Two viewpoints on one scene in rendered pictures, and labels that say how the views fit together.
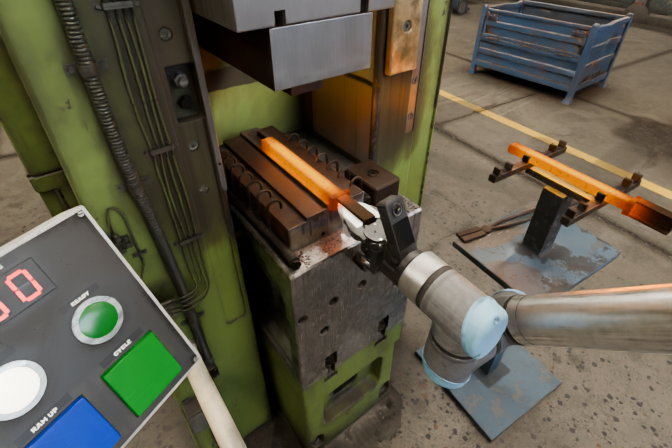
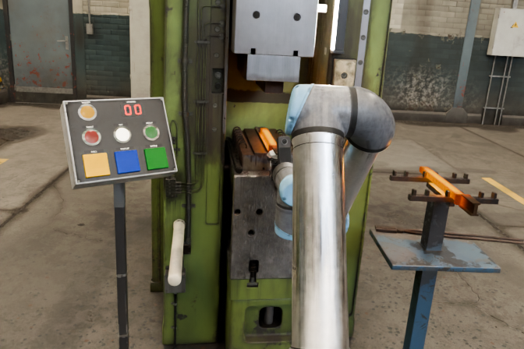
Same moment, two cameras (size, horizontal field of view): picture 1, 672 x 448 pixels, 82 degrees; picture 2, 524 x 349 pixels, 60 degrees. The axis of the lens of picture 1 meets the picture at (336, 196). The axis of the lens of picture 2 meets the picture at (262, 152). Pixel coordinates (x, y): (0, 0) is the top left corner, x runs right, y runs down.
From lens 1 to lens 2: 1.17 m
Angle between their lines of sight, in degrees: 32
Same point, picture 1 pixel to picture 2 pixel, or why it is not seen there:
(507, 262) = (397, 245)
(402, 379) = not seen: outside the picture
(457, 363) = (281, 212)
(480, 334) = (285, 184)
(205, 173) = (217, 121)
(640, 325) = not seen: hidden behind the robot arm
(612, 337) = not seen: hidden behind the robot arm
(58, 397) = (130, 146)
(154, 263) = (181, 158)
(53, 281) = (145, 113)
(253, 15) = (242, 48)
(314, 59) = (267, 71)
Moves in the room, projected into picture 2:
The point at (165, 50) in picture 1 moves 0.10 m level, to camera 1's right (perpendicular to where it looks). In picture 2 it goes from (214, 61) to (235, 63)
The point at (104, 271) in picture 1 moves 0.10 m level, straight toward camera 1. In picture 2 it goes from (159, 119) to (159, 125)
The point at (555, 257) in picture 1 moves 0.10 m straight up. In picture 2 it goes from (438, 254) to (442, 230)
